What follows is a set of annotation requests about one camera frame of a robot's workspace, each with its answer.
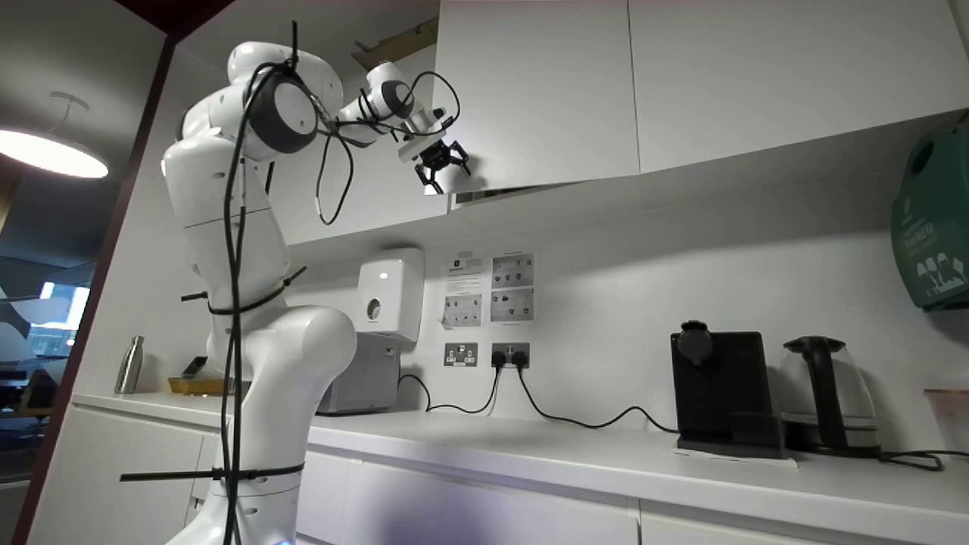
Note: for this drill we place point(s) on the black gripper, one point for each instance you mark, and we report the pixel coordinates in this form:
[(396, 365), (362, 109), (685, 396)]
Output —
[(433, 152)]

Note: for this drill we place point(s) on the white overhead cabinet door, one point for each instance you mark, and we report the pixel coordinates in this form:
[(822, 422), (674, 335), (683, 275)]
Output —
[(548, 89)]

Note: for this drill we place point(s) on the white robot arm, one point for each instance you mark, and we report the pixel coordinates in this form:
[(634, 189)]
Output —
[(281, 358)]

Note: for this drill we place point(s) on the white base cabinet drawer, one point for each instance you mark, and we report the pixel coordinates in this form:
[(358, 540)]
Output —
[(349, 501)]

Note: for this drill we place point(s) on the white paper towel dispenser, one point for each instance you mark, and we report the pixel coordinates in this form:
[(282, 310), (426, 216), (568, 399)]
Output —
[(388, 296)]

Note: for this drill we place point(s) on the black coffee machine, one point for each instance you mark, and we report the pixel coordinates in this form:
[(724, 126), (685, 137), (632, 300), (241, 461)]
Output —
[(721, 392)]

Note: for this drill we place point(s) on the silver thermos bottle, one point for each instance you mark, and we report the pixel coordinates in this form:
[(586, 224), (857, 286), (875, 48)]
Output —
[(132, 368)]

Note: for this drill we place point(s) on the round ceiling lamp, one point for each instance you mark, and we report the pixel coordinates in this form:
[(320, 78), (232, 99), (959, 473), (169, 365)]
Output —
[(46, 148)]

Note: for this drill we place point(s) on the green first aid bag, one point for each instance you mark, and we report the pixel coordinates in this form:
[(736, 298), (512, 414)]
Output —
[(932, 221)]

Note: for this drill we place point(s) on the wall notice sign lower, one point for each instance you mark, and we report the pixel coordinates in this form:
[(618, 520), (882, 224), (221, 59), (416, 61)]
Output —
[(512, 305)]

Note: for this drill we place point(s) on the double wall socket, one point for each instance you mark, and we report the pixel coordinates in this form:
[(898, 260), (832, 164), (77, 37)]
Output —
[(510, 351)]

